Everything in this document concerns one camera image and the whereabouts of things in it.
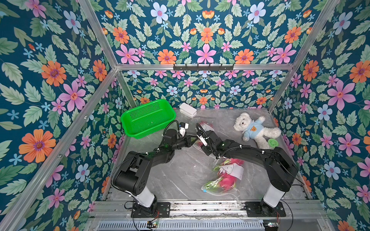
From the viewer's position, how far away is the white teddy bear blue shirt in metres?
0.95

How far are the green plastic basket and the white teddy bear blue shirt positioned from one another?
50 cm

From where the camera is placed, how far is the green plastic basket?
3.57 feet
